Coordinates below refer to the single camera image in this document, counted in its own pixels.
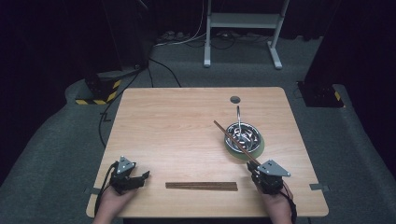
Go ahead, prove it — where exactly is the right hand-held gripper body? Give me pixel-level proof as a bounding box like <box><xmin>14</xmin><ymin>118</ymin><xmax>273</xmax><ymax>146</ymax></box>
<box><xmin>256</xmin><ymin>159</ymin><xmax>291</xmax><ymax>196</ymax></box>

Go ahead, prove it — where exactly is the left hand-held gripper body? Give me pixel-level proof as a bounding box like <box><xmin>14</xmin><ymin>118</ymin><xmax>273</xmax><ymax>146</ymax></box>
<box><xmin>108</xmin><ymin>155</ymin><xmax>143</xmax><ymax>195</ymax></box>

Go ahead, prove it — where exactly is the shiny steel bowl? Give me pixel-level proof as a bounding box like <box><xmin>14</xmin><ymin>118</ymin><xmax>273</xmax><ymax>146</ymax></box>
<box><xmin>224</xmin><ymin>121</ymin><xmax>262</xmax><ymax>154</ymax></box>

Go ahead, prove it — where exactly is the single dark wooden chopstick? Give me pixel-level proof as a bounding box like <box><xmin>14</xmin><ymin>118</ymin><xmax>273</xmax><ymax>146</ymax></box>
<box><xmin>213</xmin><ymin>119</ymin><xmax>262</xmax><ymax>166</ymax></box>

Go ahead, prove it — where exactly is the row of brown chopsticks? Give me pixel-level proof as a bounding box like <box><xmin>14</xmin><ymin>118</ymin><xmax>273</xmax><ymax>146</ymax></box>
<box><xmin>164</xmin><ymin>181</ymin><xmax>239</xmax><ymax>192</ymax></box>

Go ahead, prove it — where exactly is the person's right hand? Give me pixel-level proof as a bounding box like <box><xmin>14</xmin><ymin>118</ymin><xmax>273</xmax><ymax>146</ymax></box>
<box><xmin>261</xmin><ymin>183</ymin><xmax>294</xmax><ymax>218</ymax></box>

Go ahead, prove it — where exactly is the person's left hand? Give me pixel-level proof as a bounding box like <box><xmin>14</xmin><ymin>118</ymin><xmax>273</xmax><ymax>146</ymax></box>
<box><xmin>97</xmin><ymin>186</ymin><xmax>138</xmax><ymax>219</ymax></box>

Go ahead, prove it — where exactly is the grey tape piece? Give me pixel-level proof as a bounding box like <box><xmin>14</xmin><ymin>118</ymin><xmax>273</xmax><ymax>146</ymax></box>
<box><xmin>83</xmin><ymin>187</ymin><xmax>103</xmax><ymax>196</ymax></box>
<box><xmin>309</xmin><ymin>183</ymin><xmax>331</xmax><ymax>192</ymax></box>

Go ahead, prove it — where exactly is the steel spoon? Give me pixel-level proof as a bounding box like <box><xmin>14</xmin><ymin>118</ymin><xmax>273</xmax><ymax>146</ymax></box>
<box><xmin>233</xmin><ymin>105</ymin><xmax>250</xmax><ymax>148</ymax></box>

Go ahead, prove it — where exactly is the black yellow striped stand base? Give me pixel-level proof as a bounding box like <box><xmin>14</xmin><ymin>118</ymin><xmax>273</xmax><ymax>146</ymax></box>
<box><xmin>296</xmin><ymin>80</ymin><xmax>346</xmax><ymax>109</ymax></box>
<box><xmin>75</xmin><ymin>72</ymin><xmax>122</xmax><ymax>105</ymax></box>

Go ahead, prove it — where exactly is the power strip with plugs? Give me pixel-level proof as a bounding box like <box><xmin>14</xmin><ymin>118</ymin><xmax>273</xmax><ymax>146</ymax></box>
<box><xmin>156</xmin><ymin>30</ymin><xmax>190</xmax><ymax>44</ymax></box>

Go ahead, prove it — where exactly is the white metal stand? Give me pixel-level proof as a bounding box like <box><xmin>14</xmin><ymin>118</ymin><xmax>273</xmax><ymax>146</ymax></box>
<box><xmin>203</xmin><ymin>0</ymin><xmax>290</xmax><ymax>70</ymax></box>

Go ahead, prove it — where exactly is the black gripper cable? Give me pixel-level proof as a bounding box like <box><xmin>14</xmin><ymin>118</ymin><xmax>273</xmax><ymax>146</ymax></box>
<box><xmin>279</xmin><ymin>183</ymin><xmax>298</xmax><ymax>224</ymax></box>
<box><xmin>93</xmin><ymin>161</ymin><xmax>120</xmax><ymax>217</ymax></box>

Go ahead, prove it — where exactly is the black floor cable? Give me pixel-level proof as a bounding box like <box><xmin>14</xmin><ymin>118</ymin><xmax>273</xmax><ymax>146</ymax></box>
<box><xmin>98</xmin><ymin>57</ymin><xmax>182</xmax><ymax>147</ymax></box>

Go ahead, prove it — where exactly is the black cable tangle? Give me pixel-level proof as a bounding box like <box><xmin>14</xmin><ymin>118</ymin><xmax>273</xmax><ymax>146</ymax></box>
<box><xmin>210</xmin><ymin>30</ymin><xmax>273</xmax><ymax>50</ymax></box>

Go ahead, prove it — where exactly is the white cable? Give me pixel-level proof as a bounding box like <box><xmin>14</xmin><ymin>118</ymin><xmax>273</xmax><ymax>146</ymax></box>
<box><xmin>153</xmin><ymin>0</ymin><xmax>208</xmax><ymax>48</ymax></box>

